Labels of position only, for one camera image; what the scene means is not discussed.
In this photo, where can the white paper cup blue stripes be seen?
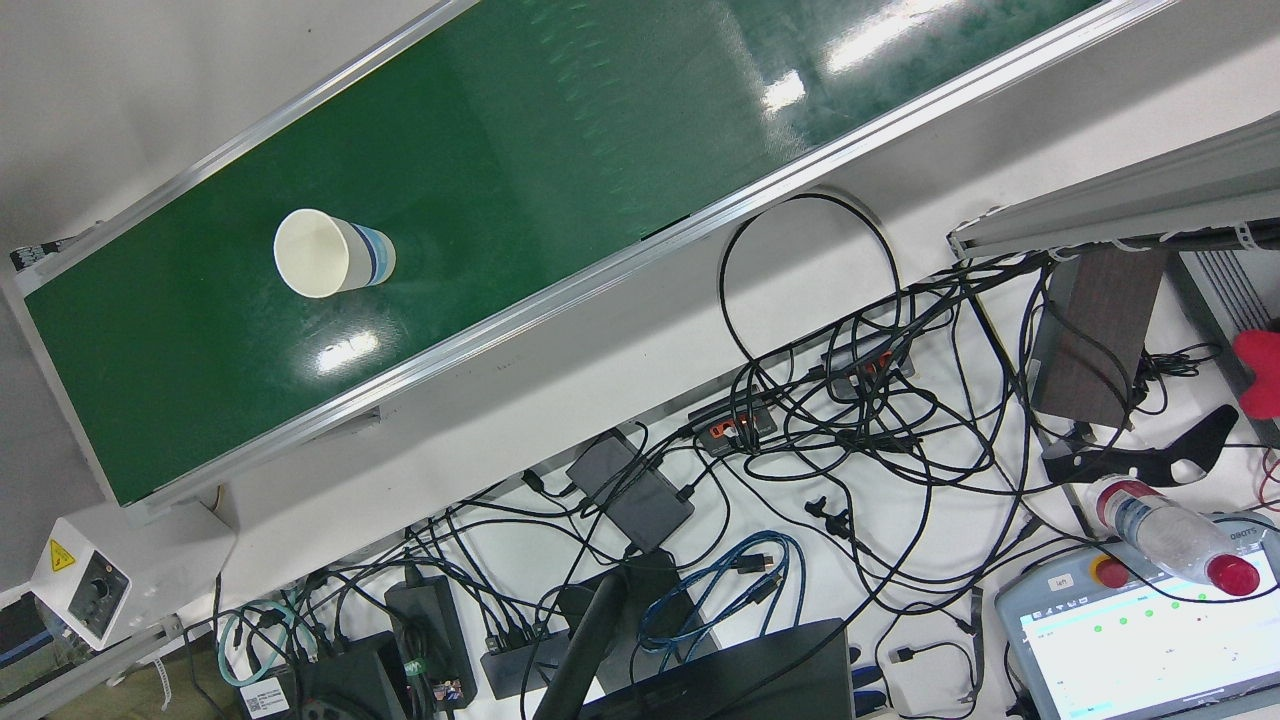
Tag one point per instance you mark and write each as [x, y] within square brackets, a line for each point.
[325, 255]

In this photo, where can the red plush object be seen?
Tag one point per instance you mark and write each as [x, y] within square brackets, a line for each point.
[1262, 375]

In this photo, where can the black power strip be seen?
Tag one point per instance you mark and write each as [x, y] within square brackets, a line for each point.
[735, 425]

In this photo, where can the dark grey power adapter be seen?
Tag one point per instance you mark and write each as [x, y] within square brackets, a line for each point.
[630, 490]

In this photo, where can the green conveyor belt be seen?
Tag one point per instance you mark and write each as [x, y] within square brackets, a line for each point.
[520, 200]

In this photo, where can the USB hub orange ports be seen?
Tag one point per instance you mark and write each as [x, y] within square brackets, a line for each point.
[868, 365]

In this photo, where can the black monitor stand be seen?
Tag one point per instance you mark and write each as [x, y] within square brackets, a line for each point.
[590, 640]

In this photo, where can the black multiport hub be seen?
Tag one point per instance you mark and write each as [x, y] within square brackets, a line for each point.
[520, 665]

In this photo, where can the black Huawei monitor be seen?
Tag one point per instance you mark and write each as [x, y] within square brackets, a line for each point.
[740, 680]

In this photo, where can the black power brick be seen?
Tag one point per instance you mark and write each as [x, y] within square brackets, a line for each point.
[430, 635]

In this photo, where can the black box white label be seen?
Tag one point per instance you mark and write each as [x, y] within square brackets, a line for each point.
[340, 685]

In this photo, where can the aluminium profile beam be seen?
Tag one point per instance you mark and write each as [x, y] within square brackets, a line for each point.
[1120, 205]

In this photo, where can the white conveyor control box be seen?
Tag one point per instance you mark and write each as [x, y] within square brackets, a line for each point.
[150, 560]

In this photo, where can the clear plastic water bottle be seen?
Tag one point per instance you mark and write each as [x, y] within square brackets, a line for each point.
[1170, 535]

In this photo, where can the grey teach pendant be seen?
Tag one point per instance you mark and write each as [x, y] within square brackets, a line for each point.
[1150, 650]

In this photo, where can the black curved bracket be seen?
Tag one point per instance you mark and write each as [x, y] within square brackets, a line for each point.
[1110, 465]

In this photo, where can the aluminium frame rail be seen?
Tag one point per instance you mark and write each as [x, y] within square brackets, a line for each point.
[90, 670]

